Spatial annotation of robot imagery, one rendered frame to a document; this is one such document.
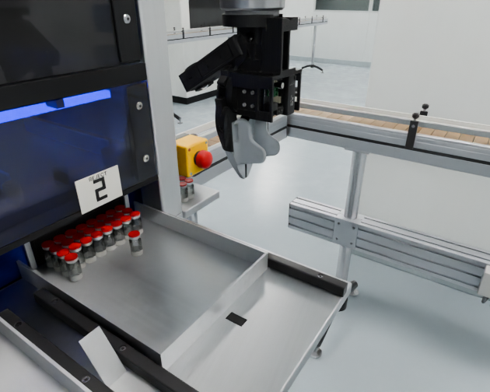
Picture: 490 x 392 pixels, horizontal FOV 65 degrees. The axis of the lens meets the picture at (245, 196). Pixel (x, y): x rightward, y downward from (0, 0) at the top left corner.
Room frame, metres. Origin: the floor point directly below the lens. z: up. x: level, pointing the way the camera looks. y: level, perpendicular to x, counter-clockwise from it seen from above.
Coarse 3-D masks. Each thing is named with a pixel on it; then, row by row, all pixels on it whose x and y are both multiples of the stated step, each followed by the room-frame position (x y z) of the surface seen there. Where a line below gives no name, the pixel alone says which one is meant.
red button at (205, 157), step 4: (200, 152) 0.78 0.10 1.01; (204, 152) 0.77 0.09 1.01; (208, 152) 0.78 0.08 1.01; (200, 156) 0.77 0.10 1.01; (204, 156) 0.77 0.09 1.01; (208, 156) 0.77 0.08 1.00; (196, 160) 0.77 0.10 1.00; (200, 160) 0.76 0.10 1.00; (204, 160) 0.76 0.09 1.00; (208, 160) 0.77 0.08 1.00; (200, 164) 0.76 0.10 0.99; (204, 164) 0.76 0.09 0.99; (208, 164) 0.77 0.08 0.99; (204, 168) 0.77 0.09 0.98
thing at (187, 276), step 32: (160, 224) 0.69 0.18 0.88; (192, 224) 0.64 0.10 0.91; (128, 256) 0.58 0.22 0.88; (160, 256) 0.58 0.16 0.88; (192, 256) 0.58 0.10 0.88; (224, 256) 0.58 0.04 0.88; (256, 256) 0.56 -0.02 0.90; (64, 288) 0.49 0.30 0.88; (96, 288) 0.49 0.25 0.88; (128, 288) 0.49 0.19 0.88; (160, 288) 0.49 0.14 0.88; (192, 288) 0.49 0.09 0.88; (224, 288) 0.49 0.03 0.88; (96, 320) 0.41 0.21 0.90; (128, 320) 0.42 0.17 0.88; (160, 320) 0.42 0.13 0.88; (192, 320) 0.42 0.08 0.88; (160, 352) 0.34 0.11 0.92
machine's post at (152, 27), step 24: (144, 0) 0.71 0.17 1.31; (144, 24) 0.70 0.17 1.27; (144, 48) 0.70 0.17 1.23; (168, 72) 0.74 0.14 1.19; (168, 96) 0.74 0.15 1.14; (168, 120) 0.73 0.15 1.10; (168, 144) 0.73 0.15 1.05; (168, 168) 0.72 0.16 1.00; (144, 192) 0.73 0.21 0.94; (168, 192) 0.72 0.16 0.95
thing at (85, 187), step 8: (112, 168) 0.61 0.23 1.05; (96, 176) 0.58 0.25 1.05; (104, 176) 0.60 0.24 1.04; (112, 176) 0.61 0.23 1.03; (80, 184) 0.56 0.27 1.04; (88, 184) 0.57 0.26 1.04; (96, 184) 0.58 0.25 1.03; (112, 184) 0.61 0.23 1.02; (120, 184) 0.62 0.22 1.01; (80, 192) 0.56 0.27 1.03; (88, 192) 0.57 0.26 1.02; (104, 192) 0.59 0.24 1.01; (112, 192) 0.60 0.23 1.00; (120, 192) 0.62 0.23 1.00; (80, 200) 0.55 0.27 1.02; (88, 200) 0.56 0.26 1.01; (104, 200) 0.59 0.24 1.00; (88, 208) 0.56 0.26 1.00
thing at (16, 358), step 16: (0, 320) 0.39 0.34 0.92; (0, 336) 0.39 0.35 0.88; (16, 336) 0.37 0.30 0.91; (0, 352) 0.36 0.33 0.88; (16, 352) 0.36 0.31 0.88; (32, 352) 0.35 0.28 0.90; (0, 368) 0.34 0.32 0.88; (16, 368) 0.34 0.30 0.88; (32, 368) 0.34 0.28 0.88; (48, 368) 0.33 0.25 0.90; (0, 384) 0.32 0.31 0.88; (16, 384) 0.32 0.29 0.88; (32, 384) 0.32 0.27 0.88; (48, 384) 0.32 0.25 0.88; (64, 384) 0.31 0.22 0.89; (80, 384) 0.29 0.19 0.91
